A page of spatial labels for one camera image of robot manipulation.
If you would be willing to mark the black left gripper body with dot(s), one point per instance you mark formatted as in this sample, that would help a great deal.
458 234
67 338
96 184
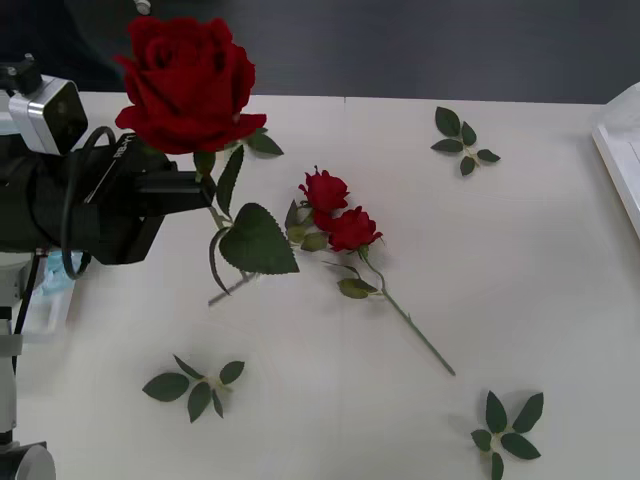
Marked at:
115 210

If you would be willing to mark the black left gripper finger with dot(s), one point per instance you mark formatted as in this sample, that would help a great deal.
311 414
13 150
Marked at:
170 181
175 200

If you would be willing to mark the red rose with stem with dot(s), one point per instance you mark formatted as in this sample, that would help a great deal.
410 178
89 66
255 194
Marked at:
355 230
325 192
185 85

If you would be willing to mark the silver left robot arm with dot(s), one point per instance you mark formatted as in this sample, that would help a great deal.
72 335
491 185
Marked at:
30 200

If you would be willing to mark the white slotted plastic box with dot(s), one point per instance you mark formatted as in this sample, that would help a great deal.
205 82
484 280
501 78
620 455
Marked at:
50 315

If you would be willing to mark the shallow white box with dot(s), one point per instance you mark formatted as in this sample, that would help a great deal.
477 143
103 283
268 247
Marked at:
620 150

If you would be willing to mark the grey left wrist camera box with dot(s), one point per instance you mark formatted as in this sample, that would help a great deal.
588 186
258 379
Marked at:
50 115

